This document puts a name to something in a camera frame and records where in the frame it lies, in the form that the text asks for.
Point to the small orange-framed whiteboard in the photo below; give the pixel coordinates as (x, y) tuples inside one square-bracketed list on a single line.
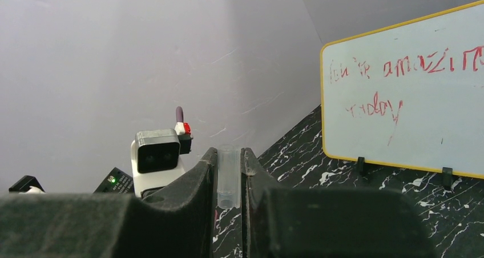
[(408, 95)]

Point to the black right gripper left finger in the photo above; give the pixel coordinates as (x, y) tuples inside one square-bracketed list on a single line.
[(175, 221)]

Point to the clear gel pen cap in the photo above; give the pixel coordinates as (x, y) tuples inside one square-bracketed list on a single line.
[(228, 177)]

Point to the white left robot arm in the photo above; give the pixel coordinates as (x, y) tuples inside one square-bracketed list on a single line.
[(114, 181)]

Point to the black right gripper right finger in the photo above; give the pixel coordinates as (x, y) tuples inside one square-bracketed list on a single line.
[(281, 221)]

